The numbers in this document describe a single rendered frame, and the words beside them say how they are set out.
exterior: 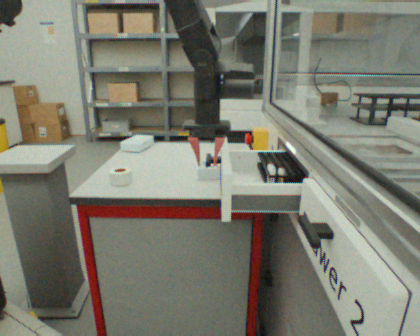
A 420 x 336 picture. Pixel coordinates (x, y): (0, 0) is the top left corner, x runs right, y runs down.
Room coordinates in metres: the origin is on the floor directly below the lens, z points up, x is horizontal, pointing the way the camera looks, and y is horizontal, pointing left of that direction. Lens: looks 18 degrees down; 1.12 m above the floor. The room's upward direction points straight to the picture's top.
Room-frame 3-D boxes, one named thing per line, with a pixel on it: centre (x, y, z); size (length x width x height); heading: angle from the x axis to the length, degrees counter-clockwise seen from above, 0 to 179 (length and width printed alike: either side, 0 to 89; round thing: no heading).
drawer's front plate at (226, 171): (0.68, -0.04, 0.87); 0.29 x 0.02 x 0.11; 178
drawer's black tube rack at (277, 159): (0.67, -0.24, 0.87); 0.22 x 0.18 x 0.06; 88
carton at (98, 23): (4.60, 1.44, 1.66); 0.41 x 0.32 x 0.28; 92
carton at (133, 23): (4.62, 0.96, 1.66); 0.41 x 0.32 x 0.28; 92
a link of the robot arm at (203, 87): (0.65, -0.01, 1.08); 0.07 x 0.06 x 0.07; 82
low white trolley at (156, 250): (1.09, 0.10, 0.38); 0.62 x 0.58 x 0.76; 178
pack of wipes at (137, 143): (1.31, 0.31, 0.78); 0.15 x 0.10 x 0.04; 165
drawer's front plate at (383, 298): (0.36, -0.18, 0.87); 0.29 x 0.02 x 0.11; 178
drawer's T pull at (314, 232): (0.36, -0.15, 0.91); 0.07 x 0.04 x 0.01; 178
